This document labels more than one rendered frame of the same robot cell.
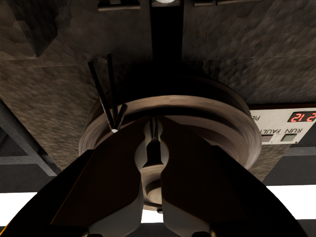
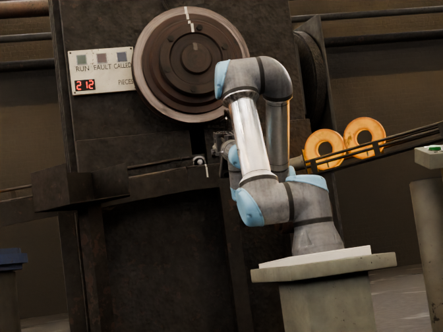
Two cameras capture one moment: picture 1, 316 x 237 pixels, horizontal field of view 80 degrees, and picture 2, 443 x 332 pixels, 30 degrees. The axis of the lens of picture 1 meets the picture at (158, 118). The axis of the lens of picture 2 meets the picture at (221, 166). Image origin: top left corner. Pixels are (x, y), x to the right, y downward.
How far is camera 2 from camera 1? 294 cm
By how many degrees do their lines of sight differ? 41
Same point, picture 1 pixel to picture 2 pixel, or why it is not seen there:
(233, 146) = (161, 90)
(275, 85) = (117, 109)
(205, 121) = (181, 109)
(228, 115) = (167, 109)
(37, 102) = not seen: hidden behind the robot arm
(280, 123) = (98, 77)
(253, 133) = (147, 95)
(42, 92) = not seen: hidden behind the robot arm
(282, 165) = not seen: outside the picture
